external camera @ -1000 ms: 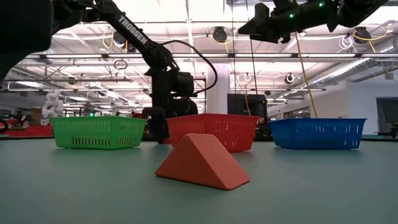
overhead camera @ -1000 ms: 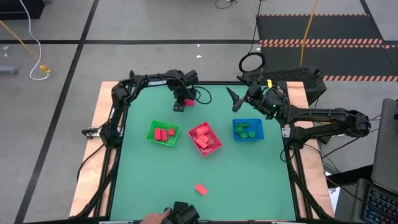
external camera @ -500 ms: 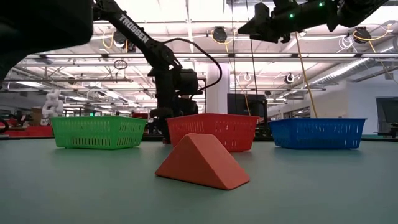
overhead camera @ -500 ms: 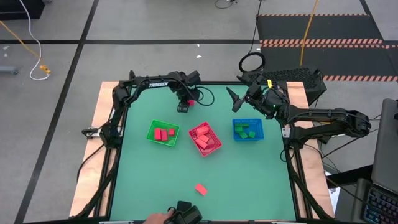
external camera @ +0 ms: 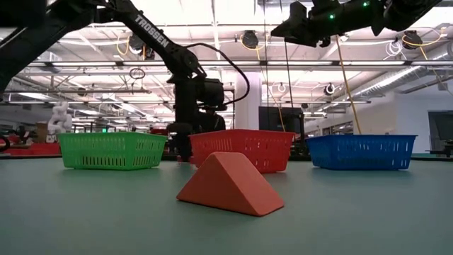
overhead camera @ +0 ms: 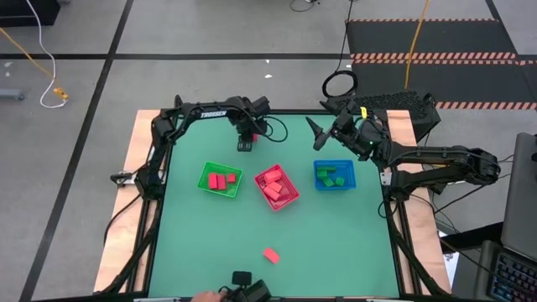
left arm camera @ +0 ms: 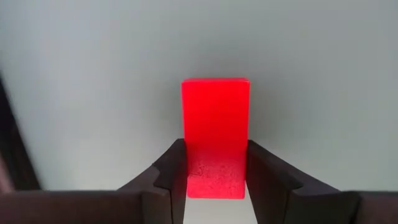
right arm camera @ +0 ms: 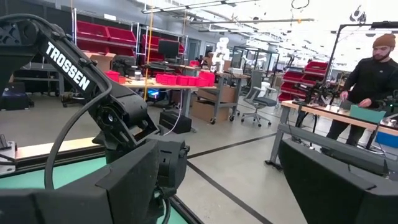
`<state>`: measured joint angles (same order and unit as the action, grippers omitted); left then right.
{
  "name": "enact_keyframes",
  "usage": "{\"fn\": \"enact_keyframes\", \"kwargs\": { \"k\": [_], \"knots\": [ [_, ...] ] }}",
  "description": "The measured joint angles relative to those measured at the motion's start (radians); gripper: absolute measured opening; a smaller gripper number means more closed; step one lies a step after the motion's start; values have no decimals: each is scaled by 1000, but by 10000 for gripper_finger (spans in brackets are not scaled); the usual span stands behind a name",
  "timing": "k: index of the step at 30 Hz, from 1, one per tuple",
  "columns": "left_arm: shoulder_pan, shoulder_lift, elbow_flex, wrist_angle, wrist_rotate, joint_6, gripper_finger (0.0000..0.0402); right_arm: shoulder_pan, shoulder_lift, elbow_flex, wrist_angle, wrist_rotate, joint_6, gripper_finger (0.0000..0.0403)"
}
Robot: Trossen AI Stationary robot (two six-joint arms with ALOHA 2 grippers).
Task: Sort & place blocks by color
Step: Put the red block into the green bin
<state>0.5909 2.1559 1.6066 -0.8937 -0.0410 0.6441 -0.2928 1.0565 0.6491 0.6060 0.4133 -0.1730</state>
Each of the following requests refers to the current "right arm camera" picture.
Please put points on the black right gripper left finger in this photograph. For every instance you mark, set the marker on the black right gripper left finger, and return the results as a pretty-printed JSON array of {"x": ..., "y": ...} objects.
[{"x": 93, "y": 205}]

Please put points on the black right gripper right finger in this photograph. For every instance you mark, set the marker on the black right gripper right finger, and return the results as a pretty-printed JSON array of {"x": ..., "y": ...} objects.
[{"x": 335, "y": 199}]

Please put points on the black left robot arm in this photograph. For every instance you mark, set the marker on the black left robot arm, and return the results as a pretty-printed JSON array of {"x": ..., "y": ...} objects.
[{"x": 68, "y": 67}]

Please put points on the black case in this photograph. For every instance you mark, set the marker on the black case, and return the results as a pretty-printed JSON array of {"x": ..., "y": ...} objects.
[{"x": 175, "y": 123}]

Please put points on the cardboard box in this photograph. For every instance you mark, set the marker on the cardboard box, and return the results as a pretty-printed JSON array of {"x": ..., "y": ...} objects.
[
  {"x": 217, "y": 93},
  {"x": 205, "y": 111},
  {"x": 98, "y": 61}
]

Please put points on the left wooden side board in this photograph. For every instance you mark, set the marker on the left wooden side board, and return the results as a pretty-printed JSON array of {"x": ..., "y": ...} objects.
[{"x": 74, "y": 143}]

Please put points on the blue bin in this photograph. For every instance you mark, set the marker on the blue bin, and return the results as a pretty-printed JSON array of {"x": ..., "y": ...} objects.
[{"x": 388, "y": 140}]

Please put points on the red storage bin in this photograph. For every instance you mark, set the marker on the red storage bin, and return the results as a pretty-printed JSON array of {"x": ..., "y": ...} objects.
[
  {"x": 150, "y": 41},
  {"x": 121, "y": 36},
  {"x": 316, "y": 66},
  {"x": 293, "y": 76},
  {"x": 91, "y": 31},
  {"x": 162, "y": 79},
  {"x": 182, "y": 81},
  {"x": 206, "y": 78},
  {"x": 112, "y": 76}
]

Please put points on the wooden top table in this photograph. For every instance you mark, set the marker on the wooden top table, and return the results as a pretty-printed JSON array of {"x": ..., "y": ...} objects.
[{"x": 146, "y": 83}]

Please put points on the green sheet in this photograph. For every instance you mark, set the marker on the green sheet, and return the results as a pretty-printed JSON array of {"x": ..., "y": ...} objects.
[{"x": 368, "y": 114}]

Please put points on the grey workbench with wooden top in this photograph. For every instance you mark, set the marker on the grey workbench with wooden top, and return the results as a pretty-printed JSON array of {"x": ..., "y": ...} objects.
[{"x": 311, "y": 109}]

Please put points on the grey metal cart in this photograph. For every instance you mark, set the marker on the grey metal cart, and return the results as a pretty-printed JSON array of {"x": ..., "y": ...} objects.
[{"x": 237, "y": 93}]

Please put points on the person's hand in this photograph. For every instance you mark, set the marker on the person's hand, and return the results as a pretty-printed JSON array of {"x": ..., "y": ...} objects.
[
  {"x": 364, "y": 103},
  {"x": 344, "y": 95}
]

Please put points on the grey office chair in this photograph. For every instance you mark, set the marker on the grey office chair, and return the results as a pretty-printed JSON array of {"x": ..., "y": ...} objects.
[{"x": 264, "y": 101}]

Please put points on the black computer monitor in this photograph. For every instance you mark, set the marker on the black computer monitor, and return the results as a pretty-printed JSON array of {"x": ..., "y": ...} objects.
[{"x": 168, "y": 49}]

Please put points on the white humanoid robot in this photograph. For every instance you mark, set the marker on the white humanoid robot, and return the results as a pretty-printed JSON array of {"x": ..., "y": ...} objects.
[{"x": 221, "y": 53}]

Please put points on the person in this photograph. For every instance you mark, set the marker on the person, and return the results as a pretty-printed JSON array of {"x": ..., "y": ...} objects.
[{"x": 370, "y": 81}]

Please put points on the dark blue storage box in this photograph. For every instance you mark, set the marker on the dark blue storage box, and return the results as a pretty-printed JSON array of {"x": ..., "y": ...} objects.
[{"x": 14, "y": 96}]

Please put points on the grey metal table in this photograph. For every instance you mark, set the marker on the grey metal table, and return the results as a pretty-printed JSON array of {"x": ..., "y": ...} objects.
[{"x": 40, "y": 67}]

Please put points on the brown beanie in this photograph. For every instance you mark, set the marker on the brown beanie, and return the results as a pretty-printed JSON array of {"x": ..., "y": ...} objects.
[{"x": 385, "y": 40}]

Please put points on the metal shelf rack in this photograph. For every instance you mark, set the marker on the metal shelf rack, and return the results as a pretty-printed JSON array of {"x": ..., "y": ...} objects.
[{"x": 74, "y": 31}]

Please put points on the grey metal bracket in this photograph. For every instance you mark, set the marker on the grey metal bracket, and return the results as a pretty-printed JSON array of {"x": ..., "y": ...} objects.
[{"x": 7, "y": 155}]

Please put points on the black camera rig frame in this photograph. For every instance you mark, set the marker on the black camera rig frame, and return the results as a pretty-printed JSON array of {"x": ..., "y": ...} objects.
[{"x": 335, "y": 49}]

